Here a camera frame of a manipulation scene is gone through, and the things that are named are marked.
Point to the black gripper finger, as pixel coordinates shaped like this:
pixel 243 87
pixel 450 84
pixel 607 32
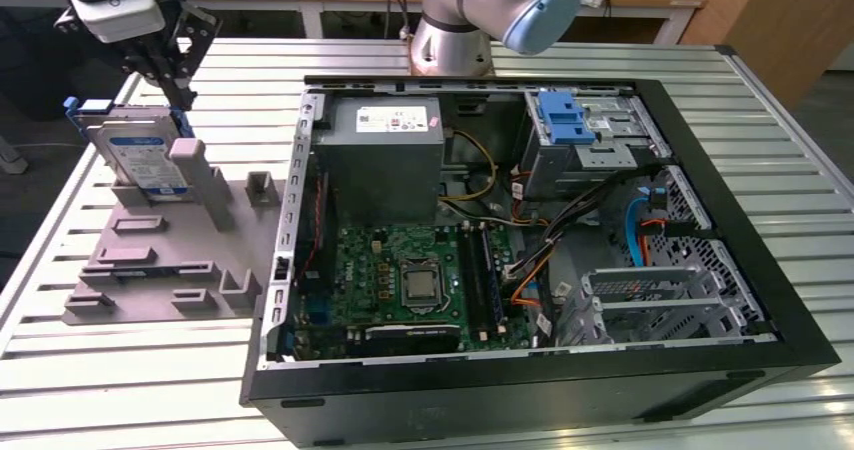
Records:
pixel 150 60
pixel 199 35

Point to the hard disk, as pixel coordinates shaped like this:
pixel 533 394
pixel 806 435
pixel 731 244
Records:
pixel 143 162

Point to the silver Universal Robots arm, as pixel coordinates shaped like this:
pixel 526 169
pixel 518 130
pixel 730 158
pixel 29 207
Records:
pixel 447 45

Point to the metal disk bay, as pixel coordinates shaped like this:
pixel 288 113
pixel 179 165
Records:
pixel 667 307

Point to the black office chair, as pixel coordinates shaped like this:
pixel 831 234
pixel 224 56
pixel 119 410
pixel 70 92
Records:
pixel 33 80

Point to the grey stand foot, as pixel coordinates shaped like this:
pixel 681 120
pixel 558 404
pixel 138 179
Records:
pixel 9 162

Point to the grey parts rack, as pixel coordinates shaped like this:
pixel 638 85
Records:
pixel 187 240

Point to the grey power supply unit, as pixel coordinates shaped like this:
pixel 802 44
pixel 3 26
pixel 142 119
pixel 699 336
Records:
pixel 380 180

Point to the green motherboard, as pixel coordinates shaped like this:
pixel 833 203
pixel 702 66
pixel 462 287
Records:
pixel 363 250

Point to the CPU socket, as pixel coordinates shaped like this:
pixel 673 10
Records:
pixel 423 262

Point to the blue plastic drive latch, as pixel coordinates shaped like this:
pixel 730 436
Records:
pixel 561 120

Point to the silver CPU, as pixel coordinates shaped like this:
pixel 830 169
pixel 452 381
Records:
pixel 420 284

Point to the metal optical drive cage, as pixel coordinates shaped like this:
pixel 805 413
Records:
pixel 601 157

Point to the black RAM stick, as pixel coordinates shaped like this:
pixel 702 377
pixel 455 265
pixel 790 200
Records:
pixel 490 280

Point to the black graphics card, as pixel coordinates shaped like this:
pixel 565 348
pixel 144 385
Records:
pixel 407 340

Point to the black open PC case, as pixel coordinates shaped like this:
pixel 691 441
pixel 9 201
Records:
pixel 467 400

